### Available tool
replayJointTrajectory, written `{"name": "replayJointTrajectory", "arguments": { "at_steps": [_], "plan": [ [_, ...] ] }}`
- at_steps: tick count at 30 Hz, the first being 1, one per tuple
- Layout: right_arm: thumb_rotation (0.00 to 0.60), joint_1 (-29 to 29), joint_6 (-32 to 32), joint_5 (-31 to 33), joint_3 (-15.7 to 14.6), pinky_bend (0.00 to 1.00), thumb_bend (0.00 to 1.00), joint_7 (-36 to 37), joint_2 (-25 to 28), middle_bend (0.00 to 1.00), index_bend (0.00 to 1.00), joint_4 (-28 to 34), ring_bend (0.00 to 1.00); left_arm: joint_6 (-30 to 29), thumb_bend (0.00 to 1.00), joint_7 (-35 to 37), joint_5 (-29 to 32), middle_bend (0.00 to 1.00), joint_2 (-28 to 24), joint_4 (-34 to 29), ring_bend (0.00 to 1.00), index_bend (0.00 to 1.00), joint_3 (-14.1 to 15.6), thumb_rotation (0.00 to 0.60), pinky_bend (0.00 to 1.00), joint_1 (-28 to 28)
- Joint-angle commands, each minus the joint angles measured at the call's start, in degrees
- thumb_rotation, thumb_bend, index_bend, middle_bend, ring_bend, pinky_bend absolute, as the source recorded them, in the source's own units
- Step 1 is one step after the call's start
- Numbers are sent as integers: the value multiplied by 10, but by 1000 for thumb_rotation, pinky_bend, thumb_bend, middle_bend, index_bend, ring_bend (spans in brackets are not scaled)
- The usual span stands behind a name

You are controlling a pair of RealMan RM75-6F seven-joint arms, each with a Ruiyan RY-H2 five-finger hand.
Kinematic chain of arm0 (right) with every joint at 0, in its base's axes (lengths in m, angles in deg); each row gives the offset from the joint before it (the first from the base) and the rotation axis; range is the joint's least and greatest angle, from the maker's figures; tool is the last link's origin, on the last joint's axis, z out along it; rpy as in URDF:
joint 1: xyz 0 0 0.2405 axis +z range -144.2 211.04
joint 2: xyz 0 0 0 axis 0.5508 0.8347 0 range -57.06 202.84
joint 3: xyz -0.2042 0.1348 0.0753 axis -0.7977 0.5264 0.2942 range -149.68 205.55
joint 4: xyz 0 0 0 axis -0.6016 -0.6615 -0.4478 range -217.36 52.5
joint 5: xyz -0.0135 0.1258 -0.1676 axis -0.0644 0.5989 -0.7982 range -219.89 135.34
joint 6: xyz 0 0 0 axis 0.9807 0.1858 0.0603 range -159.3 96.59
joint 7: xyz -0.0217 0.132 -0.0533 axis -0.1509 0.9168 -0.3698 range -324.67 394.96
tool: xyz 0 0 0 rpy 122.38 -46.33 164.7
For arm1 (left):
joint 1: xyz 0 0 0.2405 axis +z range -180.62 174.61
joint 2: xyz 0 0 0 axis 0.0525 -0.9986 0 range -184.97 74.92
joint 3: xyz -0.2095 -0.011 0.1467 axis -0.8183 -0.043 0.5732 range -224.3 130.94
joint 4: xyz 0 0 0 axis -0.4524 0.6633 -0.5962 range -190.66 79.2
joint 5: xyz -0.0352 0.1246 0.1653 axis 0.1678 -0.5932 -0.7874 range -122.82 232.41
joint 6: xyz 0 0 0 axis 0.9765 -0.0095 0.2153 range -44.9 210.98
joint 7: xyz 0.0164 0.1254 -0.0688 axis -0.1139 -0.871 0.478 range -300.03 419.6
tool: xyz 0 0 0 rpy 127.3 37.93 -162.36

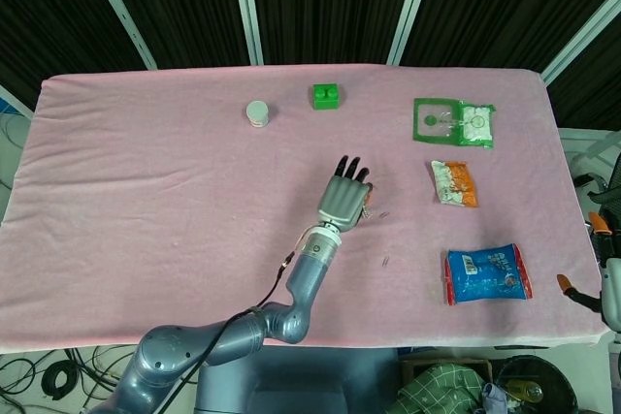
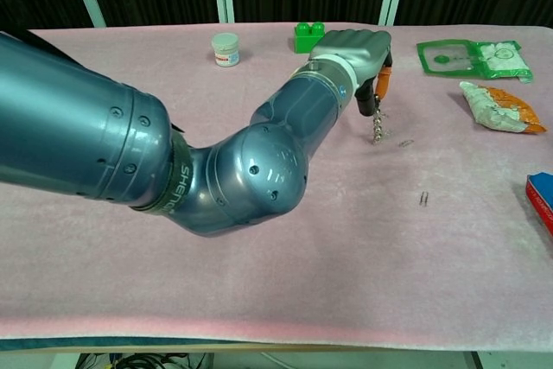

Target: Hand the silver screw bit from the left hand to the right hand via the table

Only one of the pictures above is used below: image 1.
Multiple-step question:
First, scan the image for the white partition post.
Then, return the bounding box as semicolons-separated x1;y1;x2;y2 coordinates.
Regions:
385;0;441;66
227;0;266;67
539;0;621;86
0;82;35;117
79;0;159;71

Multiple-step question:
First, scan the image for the blue grey robot torso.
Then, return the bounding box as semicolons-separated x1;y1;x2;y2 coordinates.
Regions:
193;344;402;414

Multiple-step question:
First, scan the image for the black coiled cable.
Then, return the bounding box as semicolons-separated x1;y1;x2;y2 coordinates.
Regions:
41;360;80;401

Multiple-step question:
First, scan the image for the black floor cable tangle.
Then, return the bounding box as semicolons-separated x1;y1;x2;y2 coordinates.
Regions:
0;344;142;408

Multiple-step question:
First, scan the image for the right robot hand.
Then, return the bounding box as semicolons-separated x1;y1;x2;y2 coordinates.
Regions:
556;212;621;329

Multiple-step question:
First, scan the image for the green toy brick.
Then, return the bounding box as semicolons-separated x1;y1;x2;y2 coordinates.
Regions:
309;83;343;111

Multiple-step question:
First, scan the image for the orange white snack packet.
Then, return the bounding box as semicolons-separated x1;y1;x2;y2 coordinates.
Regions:
430;159;481;209

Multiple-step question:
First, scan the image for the green white snack packet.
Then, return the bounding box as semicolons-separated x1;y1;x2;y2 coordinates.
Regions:
411;97;497;149

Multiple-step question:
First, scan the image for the pink table cloth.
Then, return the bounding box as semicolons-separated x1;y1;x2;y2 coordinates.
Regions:
0;64;612;355

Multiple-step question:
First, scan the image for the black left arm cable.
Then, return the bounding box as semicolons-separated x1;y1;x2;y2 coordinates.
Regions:
164;252;297;414

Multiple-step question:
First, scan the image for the black mesh office chair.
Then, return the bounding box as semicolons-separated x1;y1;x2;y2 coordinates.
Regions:
574;151;621;221

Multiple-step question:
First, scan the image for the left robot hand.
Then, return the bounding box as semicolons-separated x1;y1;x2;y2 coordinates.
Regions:
316;155;375;234

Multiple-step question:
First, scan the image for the black waste bin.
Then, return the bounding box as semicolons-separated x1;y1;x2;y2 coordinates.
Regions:
493;354;579;414

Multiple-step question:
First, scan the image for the blue red snack packet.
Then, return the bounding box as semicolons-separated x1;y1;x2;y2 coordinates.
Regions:
441;241;534;307

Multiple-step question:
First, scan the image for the green checkered cloth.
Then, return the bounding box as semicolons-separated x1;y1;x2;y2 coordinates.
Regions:
396;363;492;414

